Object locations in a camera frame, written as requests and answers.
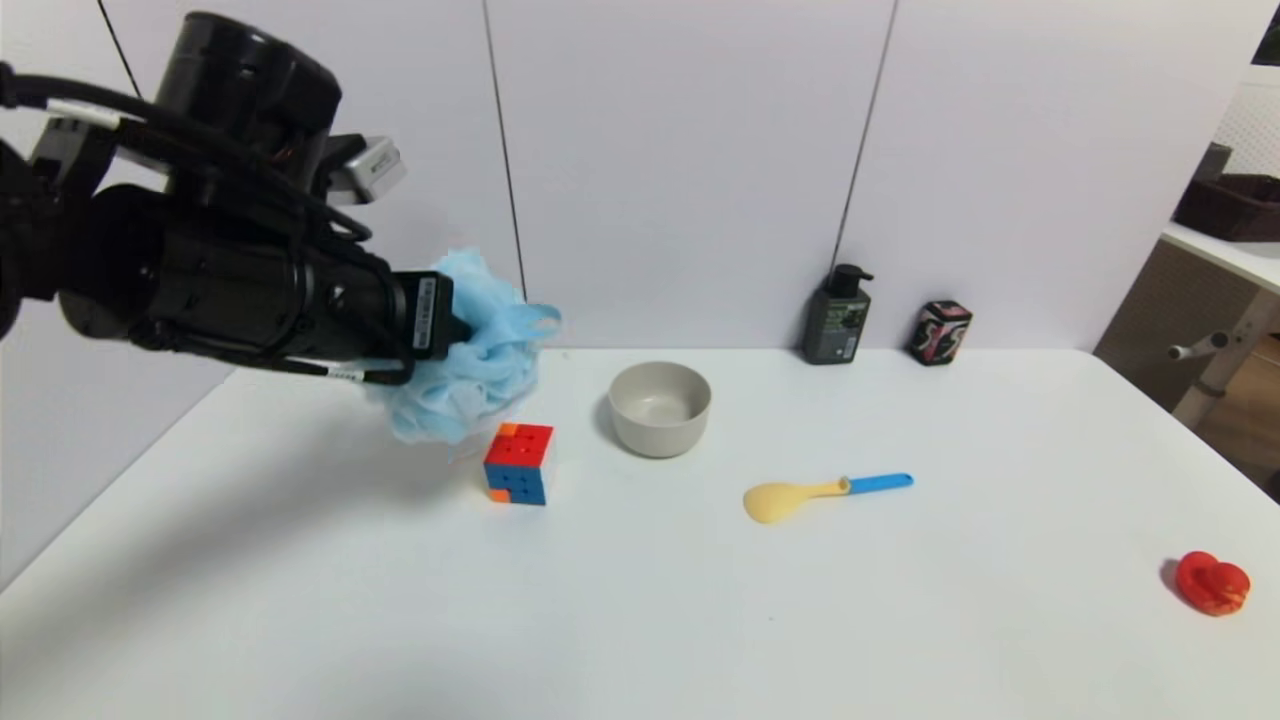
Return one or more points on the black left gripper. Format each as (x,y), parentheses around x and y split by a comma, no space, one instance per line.
(432,314)

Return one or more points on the light blue mesh bath loofah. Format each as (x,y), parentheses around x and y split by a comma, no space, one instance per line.
(485,375)

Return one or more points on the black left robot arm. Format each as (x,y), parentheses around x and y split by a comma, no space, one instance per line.
(110,270)

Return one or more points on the beige round bowl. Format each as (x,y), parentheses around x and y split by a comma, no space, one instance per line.
(660,420)

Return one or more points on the colourful puzzle cube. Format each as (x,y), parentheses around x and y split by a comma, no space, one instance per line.
(520,465)

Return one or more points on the dark grey pump bottle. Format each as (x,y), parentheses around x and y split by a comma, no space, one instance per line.
(838,325)

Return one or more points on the black red patterned tin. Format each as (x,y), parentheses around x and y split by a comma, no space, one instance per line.
(940,333)

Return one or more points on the white side table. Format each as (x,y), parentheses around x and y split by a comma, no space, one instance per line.
(1225,260)

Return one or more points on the grey box behind basket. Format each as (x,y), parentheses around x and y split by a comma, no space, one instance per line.
(1213,160)

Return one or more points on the dark brown woven basket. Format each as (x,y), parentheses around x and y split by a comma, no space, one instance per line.
(1230,208)

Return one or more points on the red toy pepper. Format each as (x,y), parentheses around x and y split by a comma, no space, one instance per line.
(1212,585)

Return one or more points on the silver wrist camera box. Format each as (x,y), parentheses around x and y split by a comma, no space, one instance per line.
(368,168)

